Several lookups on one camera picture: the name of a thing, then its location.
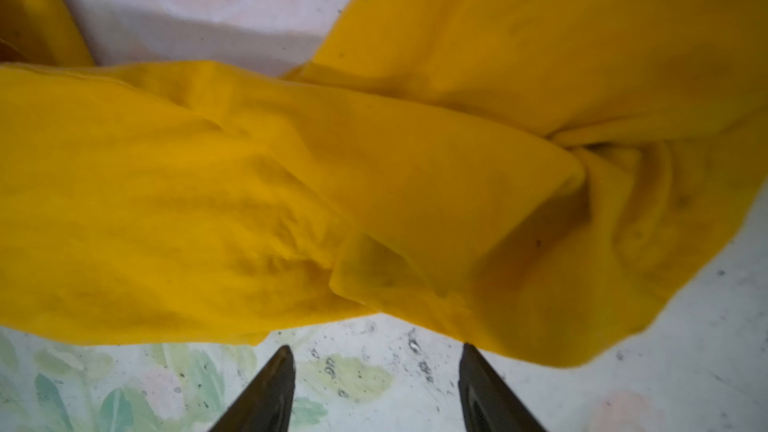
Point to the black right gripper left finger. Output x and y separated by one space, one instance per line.
265 405

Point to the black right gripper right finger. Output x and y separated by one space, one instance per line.
488 403

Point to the yellow t shirt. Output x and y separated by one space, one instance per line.
535 177

